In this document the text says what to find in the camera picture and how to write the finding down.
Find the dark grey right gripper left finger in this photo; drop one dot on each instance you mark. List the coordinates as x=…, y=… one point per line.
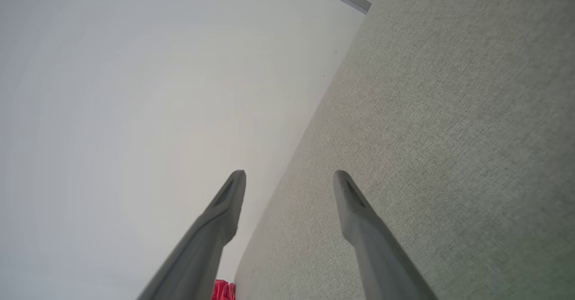
x=193, y=264

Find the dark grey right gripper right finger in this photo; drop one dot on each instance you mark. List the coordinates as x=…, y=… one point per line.
x=386, y=268

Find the plain red garment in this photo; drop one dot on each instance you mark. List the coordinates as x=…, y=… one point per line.
x=224, y=291

